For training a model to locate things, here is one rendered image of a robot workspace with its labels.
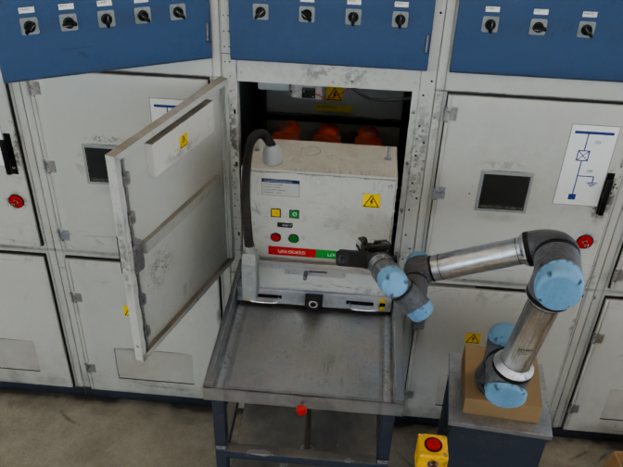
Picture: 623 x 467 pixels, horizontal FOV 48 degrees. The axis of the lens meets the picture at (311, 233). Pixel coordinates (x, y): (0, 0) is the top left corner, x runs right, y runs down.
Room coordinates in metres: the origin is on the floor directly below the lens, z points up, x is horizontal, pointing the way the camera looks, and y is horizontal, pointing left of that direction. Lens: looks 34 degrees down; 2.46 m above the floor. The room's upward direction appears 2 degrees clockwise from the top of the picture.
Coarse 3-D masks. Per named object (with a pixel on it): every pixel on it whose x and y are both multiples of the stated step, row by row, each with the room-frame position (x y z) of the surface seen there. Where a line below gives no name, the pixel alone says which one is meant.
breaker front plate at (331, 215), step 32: (256, 192) 1.94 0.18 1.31; (320, 192) 1.92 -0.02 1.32; (352, 192) 1.92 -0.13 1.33; (384, 192) 1.91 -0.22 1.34; (256, 224) 1.94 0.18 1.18; (320, 224) 1.92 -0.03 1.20; (352, 224) 1.92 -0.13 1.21; (384, 224) 1.91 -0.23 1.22; (288, 256) 1.93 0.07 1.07; (288, 288) 1.93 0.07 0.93; (320, 288) 1.92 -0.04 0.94; (352, 288) 1.91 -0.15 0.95
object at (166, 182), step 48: (192, 96) 2.04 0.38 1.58; (144, 144) 1.80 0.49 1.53; (192, 144) 1.98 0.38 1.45; (144, 192) 1.78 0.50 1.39; (192, 192) 2.02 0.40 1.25; (144, 240) 1.74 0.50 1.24; (192, 240) 1.99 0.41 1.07; (144, 288) 1.72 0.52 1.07; (192, 288) 1.97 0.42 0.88; (144, 336) 1.66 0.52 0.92
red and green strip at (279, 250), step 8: (272, 248) 1.93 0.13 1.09; (280, 248) 1.93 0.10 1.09; (288, 248) 1.93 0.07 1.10; (296, 248) 1.93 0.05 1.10; (304, 248) 1.93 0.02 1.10; (296, 256) 1.93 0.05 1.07; (304, 256) 1.93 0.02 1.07; (312, 256) 1.92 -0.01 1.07; (320, 256) 1.92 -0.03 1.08; (328, 256) 1.92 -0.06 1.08
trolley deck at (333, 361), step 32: (224, 320) 1.84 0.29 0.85; (256, 320) 1.85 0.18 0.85; (288, 320) 1.86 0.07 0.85; (320, 320) 1.86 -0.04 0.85; (352, 320) 1.87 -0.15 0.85; (256, 352) 1.69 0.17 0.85; (288, 352) 1.69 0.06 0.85; (320, 352) 1.70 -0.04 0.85; (352, 352) 1.71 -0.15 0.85; (256, 384) 1.55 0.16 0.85; (288, 384) 1.55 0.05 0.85; (320, 384) 1.56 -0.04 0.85; (352, 384) 1.56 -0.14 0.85
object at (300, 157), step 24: (264, 144) 2.11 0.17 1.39; (288, 144) 2.12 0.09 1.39; (312, 144) 2.13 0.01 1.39; (336, 144) 2.13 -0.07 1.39; (264, 168) 1.94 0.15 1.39; (288, 168) 1.95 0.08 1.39; (312, 168) 1.96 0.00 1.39; (336, 168) 1.96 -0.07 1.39; (360, 168) 1.97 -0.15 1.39; (384, 168) 1.97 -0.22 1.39
